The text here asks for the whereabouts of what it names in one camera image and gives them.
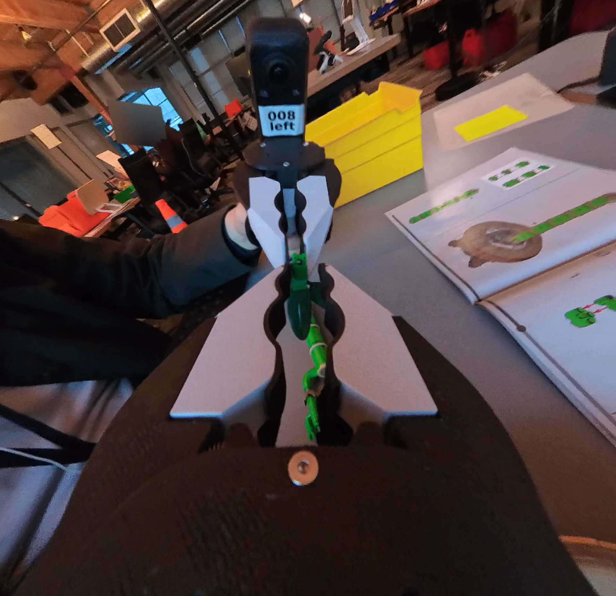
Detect grey desk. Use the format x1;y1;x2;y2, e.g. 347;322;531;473
307;33;403;97
245;30;616;546

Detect silver air duct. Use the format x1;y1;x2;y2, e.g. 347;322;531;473
79;0;270;74

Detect black floor lamp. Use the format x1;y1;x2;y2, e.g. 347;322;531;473
103;0;245;160
434;0;483;102

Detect person's left hand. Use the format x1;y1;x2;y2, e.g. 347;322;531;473
223;204;263;252

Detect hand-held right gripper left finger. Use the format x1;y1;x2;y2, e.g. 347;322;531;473
169;263;290;447

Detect dark green leaf piece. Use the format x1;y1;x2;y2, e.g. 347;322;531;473
287;253;314;342

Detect white vent grille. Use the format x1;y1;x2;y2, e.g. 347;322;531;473
99;7;141;51

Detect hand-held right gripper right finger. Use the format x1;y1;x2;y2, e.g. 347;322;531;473
318;264;440;447

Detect black power adapter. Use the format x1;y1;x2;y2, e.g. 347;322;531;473
597;39;616;90

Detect person's beige pants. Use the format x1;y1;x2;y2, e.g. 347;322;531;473
0;379;136;584

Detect open instruction booklet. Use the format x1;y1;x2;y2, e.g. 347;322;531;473
385;147;616;447

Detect person's left forearm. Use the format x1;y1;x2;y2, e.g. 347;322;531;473
0;210;263;389

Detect orange safety vest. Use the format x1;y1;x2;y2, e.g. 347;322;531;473
38;191;189;237

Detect black strap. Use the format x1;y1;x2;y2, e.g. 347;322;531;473
0;403;97;451

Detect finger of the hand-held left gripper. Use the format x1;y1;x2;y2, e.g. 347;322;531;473
247;176;290;269
296;175;335;272

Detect short green brick bamboo stalk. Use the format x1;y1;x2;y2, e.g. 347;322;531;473
302;312;334;441

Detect yellow plastic bin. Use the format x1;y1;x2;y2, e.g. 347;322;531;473
304;81;425;210

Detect red container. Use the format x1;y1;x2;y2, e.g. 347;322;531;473
423;39;451;72
461;10;519;68

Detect yellow paper sheet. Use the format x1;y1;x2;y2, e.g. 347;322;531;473
454;105;530;142

